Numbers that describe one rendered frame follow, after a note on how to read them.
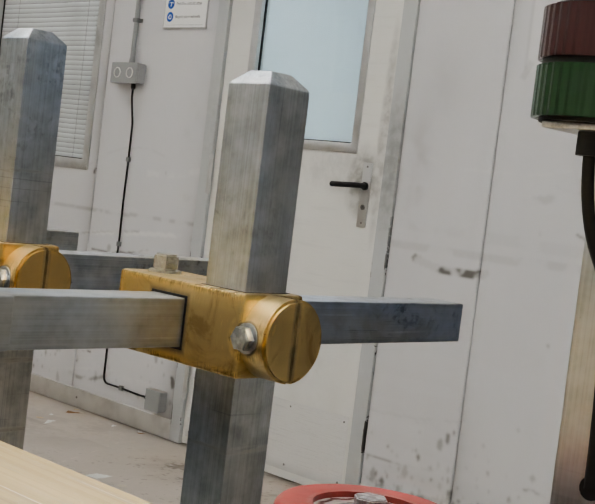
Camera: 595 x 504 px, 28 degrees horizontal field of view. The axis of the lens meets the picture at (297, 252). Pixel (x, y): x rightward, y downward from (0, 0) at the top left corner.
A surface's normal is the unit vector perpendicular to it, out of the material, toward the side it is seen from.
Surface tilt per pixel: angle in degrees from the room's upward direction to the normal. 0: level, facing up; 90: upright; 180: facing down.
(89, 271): 90
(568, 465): 90
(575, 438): 90
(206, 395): 90
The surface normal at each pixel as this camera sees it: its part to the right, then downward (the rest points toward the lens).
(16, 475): 0.12, -0.99
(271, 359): 0.72, 0.12
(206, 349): -0.68, -0.04
